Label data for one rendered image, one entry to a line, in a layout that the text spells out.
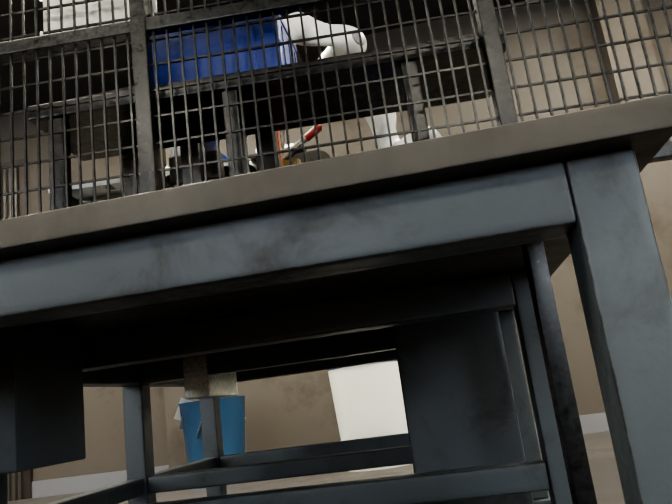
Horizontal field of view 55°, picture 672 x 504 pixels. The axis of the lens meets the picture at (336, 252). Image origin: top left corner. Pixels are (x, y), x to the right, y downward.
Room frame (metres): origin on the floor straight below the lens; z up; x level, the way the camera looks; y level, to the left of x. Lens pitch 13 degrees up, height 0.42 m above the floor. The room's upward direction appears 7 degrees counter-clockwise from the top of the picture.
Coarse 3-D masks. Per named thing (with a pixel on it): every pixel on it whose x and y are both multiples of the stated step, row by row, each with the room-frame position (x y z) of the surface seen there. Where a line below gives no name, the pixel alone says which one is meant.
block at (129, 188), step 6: (126, 156) 1.32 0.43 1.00; (132, 156) 1.32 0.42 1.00; (126, 162) 1.32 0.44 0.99; (132, 162) 1.32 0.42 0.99; (126, 168) 1.32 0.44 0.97; (132, 168) 1.32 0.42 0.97; (138, 168) 1.32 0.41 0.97; (126, 180) 1.32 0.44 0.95; (132, 180) 1.32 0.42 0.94; (138, 180) 1.32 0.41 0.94; (126, 186) 1.32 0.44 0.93; (132, 186) 1.32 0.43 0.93; (138, 186) 1.32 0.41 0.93; (162, 186) 1.37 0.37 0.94; (126, 192) 1.32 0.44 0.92; (132, 192) 1.32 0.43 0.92; (138, 192) 1.32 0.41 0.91
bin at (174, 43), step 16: (176, 32) 1.11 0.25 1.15; (208, 32) 1.10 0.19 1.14; (224, 32) 1.10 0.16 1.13; (240, 32) 1.09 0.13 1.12; (256, 32) 1.09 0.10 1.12; (272, 32) 1.08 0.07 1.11; (160, 48) 1.12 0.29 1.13; (176, 48) 1.12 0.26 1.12; (192, 48) 1.11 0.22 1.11; (224, 48) 1.10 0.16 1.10; (240, 48) 1.09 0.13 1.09; (272, 48) 1.08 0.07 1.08; (288, 48) 1.16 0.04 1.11; (176, 64) 1.12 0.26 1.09; (192, 64) 1.11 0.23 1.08; (208, 64) 1.11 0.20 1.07; (240, 64) 1.10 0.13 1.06; (256, 64) 1.09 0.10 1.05; (272, 64) 1.08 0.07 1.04; (160, 80) 1.12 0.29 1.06; (176, 80) 1.12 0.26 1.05
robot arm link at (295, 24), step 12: (300, 24) 1.75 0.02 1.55; (312, 24) 1.77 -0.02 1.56; (324, 24) 1.79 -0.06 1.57; (336, 24) 1.81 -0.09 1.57; (300, 36) 1.77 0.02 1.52; (312, 36) 1.78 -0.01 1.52; (336, 36) 1.77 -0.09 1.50; (348, 36) 1.76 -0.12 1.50; (336, 48) 1.79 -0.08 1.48; (360, 48) 1.79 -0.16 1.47
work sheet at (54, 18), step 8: (56, 0) 1.09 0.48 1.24; (64, 0) 1.09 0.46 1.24; (80, 0) 1.09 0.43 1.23; (104, 0) 1.08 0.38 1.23; (120, 0) 1.08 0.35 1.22; (128, 0) 1.08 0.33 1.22; (56, 8) 1.09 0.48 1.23; (64, 8) 1.09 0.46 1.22; (80, 8) 1.09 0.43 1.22; (88, 8) 1.09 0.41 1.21; (96, 8) 1.09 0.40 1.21; (104, 8) 1.08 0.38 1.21; (120, 8) 1.08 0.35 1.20; (128, 8) 1.08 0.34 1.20; (56, 16) 1.09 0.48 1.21; (64, 16) 1.09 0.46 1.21; (72, 16) 1.09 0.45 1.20; (80, 16) 1.09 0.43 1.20; (96, 16) 1.09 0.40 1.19; (104, 16) 1.08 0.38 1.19; (120, 16) 1.08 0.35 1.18; (128, 16) 1.08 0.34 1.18; (56, 24) 1.09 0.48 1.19; (64, 24) 1.09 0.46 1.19; (72, 24) 1.09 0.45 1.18; (80, 24) 1.09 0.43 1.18; (104, 24) 1.08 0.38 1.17; (40, 32) 1.07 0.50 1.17
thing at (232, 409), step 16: (224, 400) 4.19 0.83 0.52; (240, 400) 4.30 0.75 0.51; (176, 416) 4.40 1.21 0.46; (192, 416) 4.18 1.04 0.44; (224, 416) 4.19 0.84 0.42; (240, 416) 4.30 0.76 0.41; (192, 432) 4.20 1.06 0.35; (224, 432) 4.20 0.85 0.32; (240, 432) 4.30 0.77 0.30; (192, 448) 4.22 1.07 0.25; (224, 448) 4.20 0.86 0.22; (240, 448) 4.30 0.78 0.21
